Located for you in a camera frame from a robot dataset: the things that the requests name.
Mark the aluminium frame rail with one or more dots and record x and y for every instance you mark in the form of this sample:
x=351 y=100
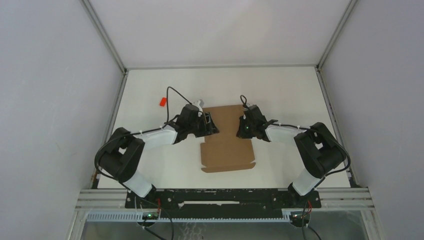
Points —
x=345 y=199

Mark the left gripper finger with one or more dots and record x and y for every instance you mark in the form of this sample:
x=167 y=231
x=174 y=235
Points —
x=209 y=128
x=207 y=117

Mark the left green circuit board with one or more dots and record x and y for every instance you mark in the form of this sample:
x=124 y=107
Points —
x=150 y=216

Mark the small red block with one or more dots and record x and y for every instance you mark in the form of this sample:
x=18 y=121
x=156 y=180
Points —
x=163 y=102

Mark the brown cardboard box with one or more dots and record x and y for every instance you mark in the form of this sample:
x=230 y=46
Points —
x=224 y=151

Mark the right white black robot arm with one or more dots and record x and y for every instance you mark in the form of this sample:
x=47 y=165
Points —
x=320 y=152

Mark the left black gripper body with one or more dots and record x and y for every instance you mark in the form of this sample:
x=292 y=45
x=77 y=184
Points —
x=197 y=128

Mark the green circuit board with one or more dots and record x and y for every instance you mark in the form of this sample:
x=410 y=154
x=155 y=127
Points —
x=150 y=216
x=300 y=217

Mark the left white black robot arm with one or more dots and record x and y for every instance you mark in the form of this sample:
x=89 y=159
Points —
x=119 y=157

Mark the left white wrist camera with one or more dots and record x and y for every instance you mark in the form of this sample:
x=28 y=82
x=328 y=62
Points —
x=199 y=104

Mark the right green circuit board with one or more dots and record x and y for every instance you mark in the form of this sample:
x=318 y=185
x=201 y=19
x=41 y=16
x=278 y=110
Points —
x=300 y=217

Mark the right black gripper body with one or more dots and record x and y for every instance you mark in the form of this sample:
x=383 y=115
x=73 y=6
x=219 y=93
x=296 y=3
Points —
x=246 y=130

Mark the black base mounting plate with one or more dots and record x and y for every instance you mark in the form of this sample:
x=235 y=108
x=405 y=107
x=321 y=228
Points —
x=226 y=204

